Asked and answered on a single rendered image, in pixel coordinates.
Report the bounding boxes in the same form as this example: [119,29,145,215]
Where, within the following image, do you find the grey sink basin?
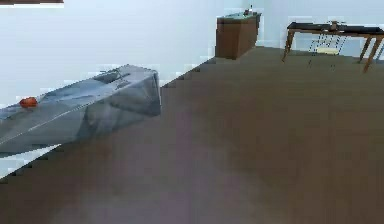
[92,69,131,85]

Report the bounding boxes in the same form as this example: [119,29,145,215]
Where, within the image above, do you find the red tomato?
[18,96,39,109]

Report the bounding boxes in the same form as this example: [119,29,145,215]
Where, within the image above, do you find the grey kitchen counter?
[0,64,162,159]

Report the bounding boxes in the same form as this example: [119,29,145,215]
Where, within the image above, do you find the dark brown wall frame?
[0,0,65,5]

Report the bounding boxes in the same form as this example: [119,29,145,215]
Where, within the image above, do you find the brown cabinet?
[214,11,262,61]

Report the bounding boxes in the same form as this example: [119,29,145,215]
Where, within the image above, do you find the black top wooden table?
[281,21,384,74]

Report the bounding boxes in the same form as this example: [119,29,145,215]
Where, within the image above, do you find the wire chair with yellow seat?
[308,33,348,69]

